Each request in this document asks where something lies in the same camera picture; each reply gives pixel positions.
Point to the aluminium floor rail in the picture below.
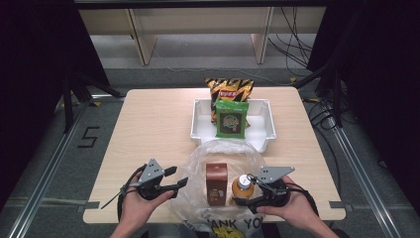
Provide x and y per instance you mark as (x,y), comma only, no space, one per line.
(43,185)
(376,205)

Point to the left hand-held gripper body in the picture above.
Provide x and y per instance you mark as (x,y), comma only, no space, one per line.
(151,172)

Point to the grey tape strip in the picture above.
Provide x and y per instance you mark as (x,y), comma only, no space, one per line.
(89,206)
(341,206)

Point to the black yellow chip bag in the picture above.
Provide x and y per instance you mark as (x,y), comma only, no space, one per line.
(229,89)

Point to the brown drink carton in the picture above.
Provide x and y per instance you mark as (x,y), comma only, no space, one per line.
(217,185)

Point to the person's right hand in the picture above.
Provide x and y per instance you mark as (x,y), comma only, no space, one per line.
(297,211)

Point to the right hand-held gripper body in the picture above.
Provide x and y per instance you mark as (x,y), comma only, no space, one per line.
(274,173)

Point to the clear plastic bag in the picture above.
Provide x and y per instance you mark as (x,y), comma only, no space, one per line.
(194,172)

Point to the beige wooden desk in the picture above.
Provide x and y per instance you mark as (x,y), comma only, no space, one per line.
(198,20)

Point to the black metal stand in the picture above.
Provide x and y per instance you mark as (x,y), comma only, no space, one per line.
(67,105)
(336,99)

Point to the black curtain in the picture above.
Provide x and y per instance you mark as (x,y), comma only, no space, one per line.
(379,82)
(33,82)

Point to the white plastic bin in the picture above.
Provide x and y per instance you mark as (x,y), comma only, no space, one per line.
(201,125)

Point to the green snack packet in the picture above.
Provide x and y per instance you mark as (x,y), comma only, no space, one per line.
(231,120)

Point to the yellow tape piece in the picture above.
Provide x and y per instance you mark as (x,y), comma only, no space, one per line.
(293,79)
(311,99)
(96,103)

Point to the person's left hand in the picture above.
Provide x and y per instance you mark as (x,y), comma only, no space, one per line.
(137,208)

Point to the orange juice bottle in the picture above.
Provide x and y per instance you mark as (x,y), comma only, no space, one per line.
(242,190)

